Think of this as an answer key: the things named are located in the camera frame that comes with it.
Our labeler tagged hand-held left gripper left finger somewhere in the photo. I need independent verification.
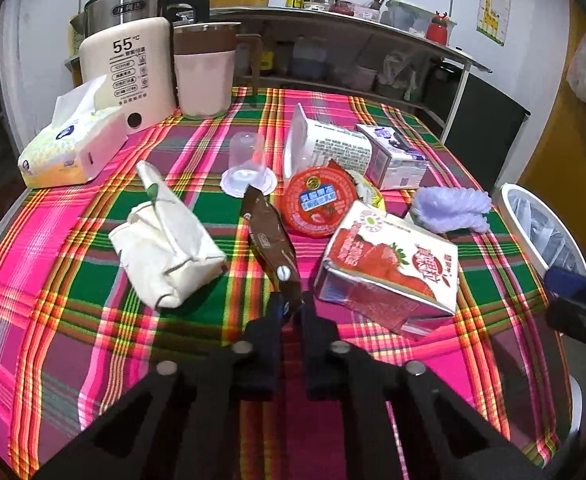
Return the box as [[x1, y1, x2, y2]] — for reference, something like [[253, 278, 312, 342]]
[[33, 290, 287, 480]]

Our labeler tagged yellow snack wrapper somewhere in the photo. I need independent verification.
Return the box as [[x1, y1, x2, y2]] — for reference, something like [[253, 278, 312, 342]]
[[328, 159, 386, 211]]

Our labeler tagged clear storage box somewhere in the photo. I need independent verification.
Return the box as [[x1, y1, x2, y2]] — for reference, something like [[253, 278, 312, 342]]
[[380, 0, 458, 36]]

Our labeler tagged steel electric kettle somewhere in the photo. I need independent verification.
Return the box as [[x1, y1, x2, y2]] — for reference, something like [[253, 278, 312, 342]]
[[70, 0, 210, 41]]

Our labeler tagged clear plastic cup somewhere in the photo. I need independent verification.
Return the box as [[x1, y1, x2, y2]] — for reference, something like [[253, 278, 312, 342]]
[[221, 131, 277, 196]]

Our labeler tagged cream water dispenser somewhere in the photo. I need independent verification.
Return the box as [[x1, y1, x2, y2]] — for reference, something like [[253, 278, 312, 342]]
[[78, 16, 178, 136]]

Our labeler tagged red jelly cup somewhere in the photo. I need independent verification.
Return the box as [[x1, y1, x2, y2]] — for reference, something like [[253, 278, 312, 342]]
[[279, 166, 359, 237]]

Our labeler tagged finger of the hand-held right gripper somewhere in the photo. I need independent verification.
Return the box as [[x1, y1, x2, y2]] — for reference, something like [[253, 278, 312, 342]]
[[544, 266, 586, 303], [545, 299, 586, 345]]

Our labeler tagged wooden door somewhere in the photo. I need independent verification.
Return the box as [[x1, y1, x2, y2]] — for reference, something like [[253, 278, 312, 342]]
[[518, 5, 586, 281]]

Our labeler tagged purple white small carton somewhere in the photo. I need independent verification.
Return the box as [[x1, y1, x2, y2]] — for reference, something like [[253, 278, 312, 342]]
[[355, 122, 429, 191]]

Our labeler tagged brown wooden frame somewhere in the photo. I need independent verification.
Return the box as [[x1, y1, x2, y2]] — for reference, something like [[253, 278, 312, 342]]
[[235, 34, 264, 93]]

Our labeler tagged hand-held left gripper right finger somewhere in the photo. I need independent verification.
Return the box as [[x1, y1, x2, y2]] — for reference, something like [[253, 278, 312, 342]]
[[299, 296, 548, 480]]

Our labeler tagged white paper bag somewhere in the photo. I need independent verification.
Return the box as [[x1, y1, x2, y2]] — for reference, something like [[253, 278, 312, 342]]
[[108, 160, 228, 309]]

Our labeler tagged steel counter shelf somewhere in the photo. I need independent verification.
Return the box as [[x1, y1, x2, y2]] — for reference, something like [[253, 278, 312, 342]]
[[208, 6, 494, 136]]

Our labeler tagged strawberry print carton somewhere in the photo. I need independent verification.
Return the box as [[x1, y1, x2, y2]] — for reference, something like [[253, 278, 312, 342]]
[[314, 200, 460, 336]]

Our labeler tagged red bottle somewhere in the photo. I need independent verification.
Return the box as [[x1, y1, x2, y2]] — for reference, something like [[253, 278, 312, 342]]
[[425, 15, 450, 44]]

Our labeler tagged brown snack wrapper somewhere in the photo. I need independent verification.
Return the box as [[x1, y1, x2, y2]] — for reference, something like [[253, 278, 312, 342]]
[[239, 185, 303, 311]]

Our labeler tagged giraffe wall poster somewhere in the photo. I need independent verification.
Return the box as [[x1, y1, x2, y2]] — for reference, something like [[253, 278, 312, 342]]
[[475, 0, 514, 47]]

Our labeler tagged pink cup with brown band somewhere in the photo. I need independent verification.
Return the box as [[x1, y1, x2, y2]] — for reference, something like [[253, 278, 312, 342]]
[[172, 21, 241, 120]]

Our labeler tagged white trash bin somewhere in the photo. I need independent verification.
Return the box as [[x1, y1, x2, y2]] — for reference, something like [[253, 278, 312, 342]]
[[498, 182, 586, 276]]

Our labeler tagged white yellow tissue pack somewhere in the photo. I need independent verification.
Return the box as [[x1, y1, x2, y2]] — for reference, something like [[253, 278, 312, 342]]
[[17, 80, 129, 188]]

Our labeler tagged bluish plastic container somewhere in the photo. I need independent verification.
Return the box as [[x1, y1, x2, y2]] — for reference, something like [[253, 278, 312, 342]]
[[290, 37, 330, 80]]

